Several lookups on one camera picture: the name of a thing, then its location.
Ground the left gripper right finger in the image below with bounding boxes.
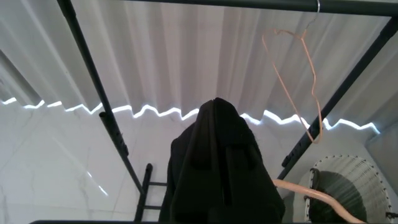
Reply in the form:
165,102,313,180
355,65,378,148
223,144,285,222

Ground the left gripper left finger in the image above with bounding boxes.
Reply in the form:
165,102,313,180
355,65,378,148
170,98,224,222

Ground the black garment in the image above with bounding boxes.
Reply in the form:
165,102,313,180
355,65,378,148
158,97,264,222

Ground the pink clothes hanger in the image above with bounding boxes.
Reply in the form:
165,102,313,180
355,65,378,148
261,0,324,144
272,179,368,224

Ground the white laundry basket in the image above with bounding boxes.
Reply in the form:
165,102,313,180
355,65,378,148
297,154,398,223

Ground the black clothes rack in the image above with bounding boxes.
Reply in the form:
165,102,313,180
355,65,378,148
57,0,398,222

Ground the white curtain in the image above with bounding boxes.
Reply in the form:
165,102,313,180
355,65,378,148
0,0,398,134

